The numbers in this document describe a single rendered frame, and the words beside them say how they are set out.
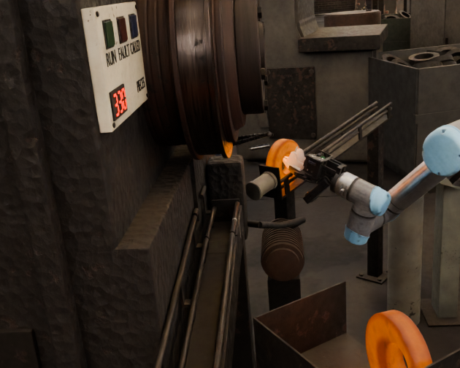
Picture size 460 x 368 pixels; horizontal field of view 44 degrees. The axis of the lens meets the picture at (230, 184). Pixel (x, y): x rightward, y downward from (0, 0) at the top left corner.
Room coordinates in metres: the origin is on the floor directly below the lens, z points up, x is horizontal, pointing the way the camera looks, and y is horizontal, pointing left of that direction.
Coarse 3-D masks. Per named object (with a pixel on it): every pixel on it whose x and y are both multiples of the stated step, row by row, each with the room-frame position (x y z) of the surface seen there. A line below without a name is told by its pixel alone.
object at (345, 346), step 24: (336, 288) 0.93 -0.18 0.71; (288, 312) 0.88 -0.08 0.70; (312, 312) 0.90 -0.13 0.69; (336, 312) 0.93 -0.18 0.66; (264, 336) 0.82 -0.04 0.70; (288, 336) 0.88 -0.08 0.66; (312, 336) 0.90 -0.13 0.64; (336, 336) 0.93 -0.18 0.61; (264, 360) 0.82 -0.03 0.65; (288, 360) 0.76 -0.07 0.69; (312, 360) 0.87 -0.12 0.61; (336, 360) 0.87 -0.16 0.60; (360, 360) 0.86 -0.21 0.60; (456, 360) 0.71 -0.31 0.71
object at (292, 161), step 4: (292, 152) 1.70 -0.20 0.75; (292, 156) 1.70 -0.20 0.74; (296, 156) 1.69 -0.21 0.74; (284, 160) 1.73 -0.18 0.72; (288, 160) 1.71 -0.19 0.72; (292, 160) 1.70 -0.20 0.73; (296, 160) 1.69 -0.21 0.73; (288, 164) 1.70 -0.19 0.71; (292, 164) 1.70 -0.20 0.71; (296, 164) 1.69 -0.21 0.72; (300, 164) 1.68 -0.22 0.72; (296, 168) 1.69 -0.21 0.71; (300, 168) 1.68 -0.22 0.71
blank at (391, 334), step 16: (384, 320) 0.78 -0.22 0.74; (400, 320) 0.76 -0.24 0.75; (368, 336) 0.82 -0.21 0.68; (384, 336) 0.78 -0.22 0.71; (400, 336) 0.73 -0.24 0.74; (416, 336) 0.73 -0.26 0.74; (368, 352) 0.82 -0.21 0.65; (384, 352) 0.78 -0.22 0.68; (400, 352) 0.78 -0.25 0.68; (416, 352) 0.71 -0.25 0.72
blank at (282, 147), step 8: (280, 144) 1.72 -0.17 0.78; (288, 144) 1.74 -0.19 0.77; (296, 144) 1.78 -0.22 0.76; (272, 152) 1.71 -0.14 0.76; (280, 152) 1.71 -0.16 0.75; (288, 152) 1.74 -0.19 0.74; (272, 160) 1.69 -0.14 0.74; (280, 160) 1.71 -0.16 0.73; (280, 168) 1.71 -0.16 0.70; (280, 176) 1.71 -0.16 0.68
